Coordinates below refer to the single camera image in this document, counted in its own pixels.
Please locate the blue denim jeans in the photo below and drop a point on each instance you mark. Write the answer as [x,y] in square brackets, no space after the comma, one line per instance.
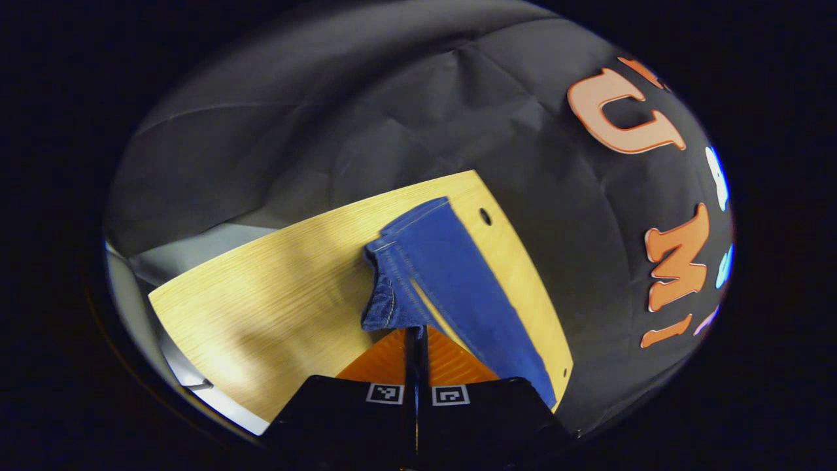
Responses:
[451,275]

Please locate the black backdrop cloth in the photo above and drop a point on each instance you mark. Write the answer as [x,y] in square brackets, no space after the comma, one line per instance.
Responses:
[392,98]

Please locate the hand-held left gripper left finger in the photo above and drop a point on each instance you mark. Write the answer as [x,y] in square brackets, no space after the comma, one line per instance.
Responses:
[340,418]

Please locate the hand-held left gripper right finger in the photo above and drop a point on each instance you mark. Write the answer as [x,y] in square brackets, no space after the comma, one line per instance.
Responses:
[490,418]

